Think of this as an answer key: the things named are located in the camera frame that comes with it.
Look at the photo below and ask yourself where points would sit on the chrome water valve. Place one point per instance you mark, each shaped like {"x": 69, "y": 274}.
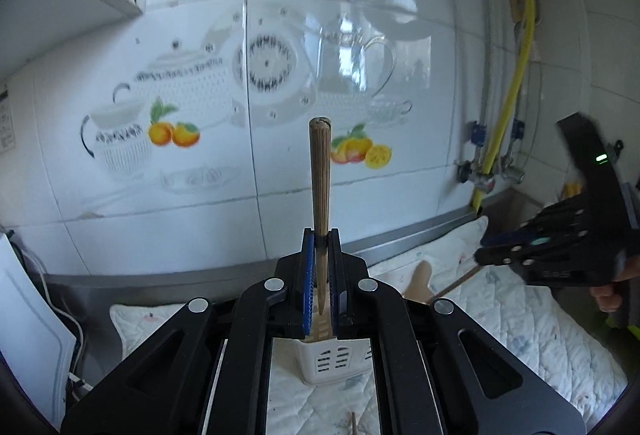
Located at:
{"x": 509, "y": 171}

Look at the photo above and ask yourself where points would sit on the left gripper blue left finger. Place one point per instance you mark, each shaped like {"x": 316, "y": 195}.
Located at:
{"x": 307, "y": 254}

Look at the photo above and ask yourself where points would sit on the wooden chopstick group one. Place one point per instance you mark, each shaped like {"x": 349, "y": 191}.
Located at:
{"x": 456, "y": 284}

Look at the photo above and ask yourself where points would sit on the red-knob water valve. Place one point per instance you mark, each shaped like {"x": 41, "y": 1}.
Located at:
{"x": 467, "y": 171}

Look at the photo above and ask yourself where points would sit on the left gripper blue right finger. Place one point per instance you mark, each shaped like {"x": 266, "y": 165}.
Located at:
{"x": 336, "y": 281}

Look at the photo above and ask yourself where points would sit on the white quilted cloth mat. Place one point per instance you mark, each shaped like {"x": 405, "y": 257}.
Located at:
{"x": 500, "y": 357}

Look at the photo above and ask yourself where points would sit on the white house-pattern utensil holder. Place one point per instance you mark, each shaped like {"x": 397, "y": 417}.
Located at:
{"x": 322, "y": 360}

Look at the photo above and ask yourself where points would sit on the person right hand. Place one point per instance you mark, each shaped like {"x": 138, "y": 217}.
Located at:
{"x": 606, "y": 296}

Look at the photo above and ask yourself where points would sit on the white microwave oven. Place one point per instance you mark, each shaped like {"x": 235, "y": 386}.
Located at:
{"x": 36, "y": 345}

